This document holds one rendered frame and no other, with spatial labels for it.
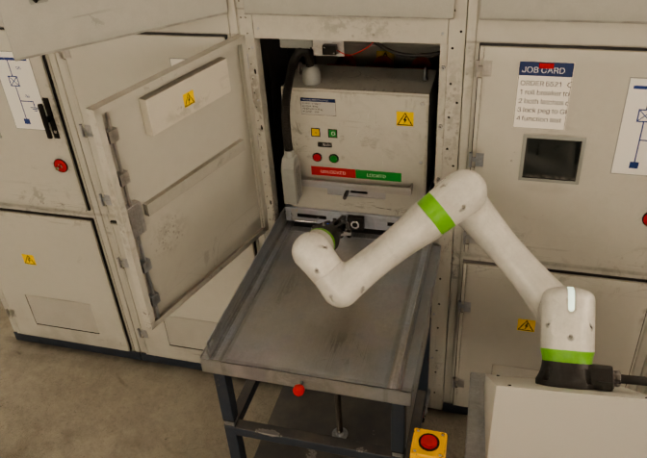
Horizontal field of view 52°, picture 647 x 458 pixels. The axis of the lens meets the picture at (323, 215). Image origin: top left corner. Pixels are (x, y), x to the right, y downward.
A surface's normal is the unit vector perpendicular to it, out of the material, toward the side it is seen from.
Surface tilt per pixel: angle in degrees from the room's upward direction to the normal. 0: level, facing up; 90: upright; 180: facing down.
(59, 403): 0
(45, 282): 90
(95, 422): 0
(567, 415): 90
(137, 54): 90
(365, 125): 90
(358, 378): 0
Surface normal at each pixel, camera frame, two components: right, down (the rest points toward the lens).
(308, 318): -0.06, -0.84
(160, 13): 0.53, 0.44
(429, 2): -0.26, 0.55
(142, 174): 0.85, 0.25
